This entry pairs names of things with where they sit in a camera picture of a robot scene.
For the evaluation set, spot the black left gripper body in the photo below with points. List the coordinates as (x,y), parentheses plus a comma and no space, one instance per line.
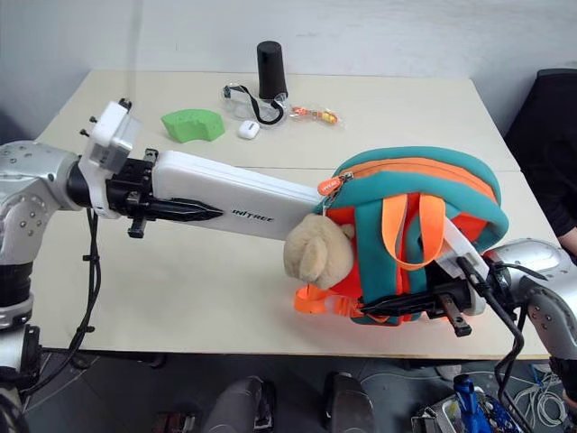
(130,180)

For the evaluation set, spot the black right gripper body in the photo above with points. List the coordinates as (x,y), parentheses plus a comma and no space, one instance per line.
(446,288)

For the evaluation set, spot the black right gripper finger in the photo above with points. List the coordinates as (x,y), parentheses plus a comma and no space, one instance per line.
(405,305)

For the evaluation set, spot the orange and teal backpack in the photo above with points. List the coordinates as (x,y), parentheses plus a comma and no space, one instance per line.
(424,180)

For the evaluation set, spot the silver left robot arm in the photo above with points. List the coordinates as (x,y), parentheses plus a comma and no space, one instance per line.
(27,180)

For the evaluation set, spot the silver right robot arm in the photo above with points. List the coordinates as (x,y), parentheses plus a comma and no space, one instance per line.
(541,279)

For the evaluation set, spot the green curved sponge block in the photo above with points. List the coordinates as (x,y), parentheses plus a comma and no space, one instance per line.
(194,125)

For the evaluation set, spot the white earbuds case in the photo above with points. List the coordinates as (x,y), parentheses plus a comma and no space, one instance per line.
(249,129)

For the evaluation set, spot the beige plush bear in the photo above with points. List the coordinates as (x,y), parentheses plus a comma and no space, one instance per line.
(315,252)

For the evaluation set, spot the blue tool in crate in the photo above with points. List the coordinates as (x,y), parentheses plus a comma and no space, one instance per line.
(464,394)

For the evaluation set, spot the clear safety goggles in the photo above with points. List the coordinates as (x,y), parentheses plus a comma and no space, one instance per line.
(243,101)

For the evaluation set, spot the dark rounded shape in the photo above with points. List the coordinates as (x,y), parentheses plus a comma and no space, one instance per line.
(347,403)
(239,406)

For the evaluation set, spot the black cylindrical cup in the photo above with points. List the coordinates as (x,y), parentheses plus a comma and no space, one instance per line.
(272,72)

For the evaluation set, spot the orange earplugs plastic packet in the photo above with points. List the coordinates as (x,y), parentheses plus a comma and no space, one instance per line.
(315,115)

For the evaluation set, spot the person in dark clothing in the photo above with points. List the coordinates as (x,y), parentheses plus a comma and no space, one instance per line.
(545,158)

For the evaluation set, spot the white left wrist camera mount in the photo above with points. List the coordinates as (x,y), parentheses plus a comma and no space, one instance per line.
(112,135)

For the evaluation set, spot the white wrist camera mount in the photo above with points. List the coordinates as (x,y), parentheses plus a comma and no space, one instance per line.
(464,248)
(112,135)

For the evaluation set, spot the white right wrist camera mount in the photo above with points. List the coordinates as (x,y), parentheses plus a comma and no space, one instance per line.
(464,248)

